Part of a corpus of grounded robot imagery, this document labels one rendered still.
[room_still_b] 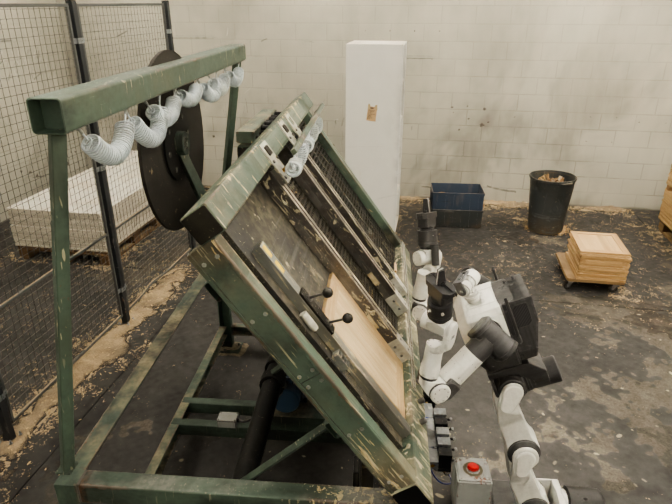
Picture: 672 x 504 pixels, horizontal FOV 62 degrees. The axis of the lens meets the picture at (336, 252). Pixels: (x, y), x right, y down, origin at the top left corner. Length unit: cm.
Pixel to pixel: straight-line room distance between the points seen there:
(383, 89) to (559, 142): 264
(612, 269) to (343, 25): 425
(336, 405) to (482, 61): 601
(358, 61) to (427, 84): 160
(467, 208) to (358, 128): 161
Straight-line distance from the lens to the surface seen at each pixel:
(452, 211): 674
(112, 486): 242
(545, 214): 679
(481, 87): 749
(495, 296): 232
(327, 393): 189
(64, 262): 193
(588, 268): 556
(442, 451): 247
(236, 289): 174
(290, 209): 239
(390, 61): 606
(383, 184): 631
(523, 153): 770
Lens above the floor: 243
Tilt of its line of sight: 24 degrees down
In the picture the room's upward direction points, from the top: straight up
